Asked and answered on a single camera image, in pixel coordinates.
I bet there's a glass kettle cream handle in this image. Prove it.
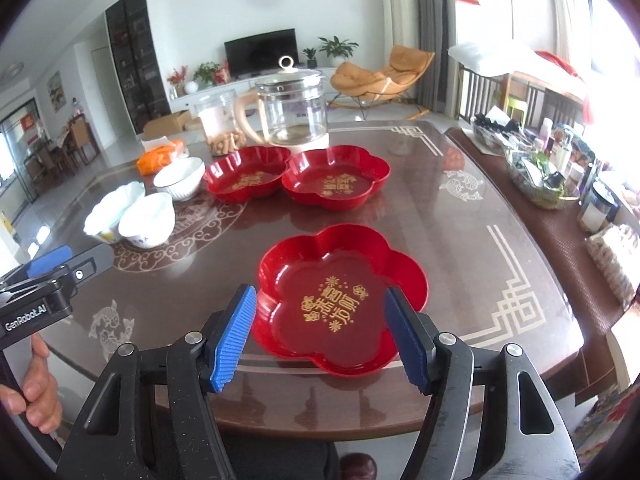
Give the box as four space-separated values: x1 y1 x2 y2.
233 55 330 154

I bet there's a plain white bowl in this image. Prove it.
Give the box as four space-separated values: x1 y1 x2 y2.
118 192 176 249

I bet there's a clear plastic snack jar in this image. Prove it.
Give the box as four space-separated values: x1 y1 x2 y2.
195 92 247 157

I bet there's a black television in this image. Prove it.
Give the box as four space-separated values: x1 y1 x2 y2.
224 28 299 78

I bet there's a grey curtain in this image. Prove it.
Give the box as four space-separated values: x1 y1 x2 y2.
418 0 449 113

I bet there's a red flower plate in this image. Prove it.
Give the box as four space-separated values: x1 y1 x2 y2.
282 145 392 212
252 223 430 377
203 146 292 204

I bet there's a clutter tray of bottles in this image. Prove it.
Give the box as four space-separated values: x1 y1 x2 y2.
471 107 594 210

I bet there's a person's left hand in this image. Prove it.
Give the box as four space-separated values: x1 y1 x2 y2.
1 334 63 434

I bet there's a white bowl black rim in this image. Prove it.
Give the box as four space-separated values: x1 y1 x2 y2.
153 157 205 202

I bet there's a potted green plant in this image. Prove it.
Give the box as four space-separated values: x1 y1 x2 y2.
319 36 359 67

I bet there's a white tv cabinet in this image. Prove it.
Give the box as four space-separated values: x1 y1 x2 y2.
168 65 338 114

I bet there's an orange lounge chair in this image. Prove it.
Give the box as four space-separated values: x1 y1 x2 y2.
330 44 435 108

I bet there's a white standing air conditioner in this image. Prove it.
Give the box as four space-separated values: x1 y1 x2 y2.
383 0 419 58

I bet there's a black display cabinet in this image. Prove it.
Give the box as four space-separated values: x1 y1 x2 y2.
105 0 170 133

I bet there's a blue rim scalloped bowl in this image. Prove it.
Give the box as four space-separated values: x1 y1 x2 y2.
84 181 145 245

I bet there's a red flower vase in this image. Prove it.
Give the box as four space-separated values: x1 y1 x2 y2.
167 65 188 98

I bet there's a wooden dining chair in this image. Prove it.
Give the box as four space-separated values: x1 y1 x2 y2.
67 114 100 166

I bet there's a cardboard box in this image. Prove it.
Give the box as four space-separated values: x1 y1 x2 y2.
142 110 192 141

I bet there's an orange tissue pack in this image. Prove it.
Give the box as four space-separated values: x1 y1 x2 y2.
136 136 186 177

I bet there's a floral floor rug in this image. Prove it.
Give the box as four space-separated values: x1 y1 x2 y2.
572 384 639 470

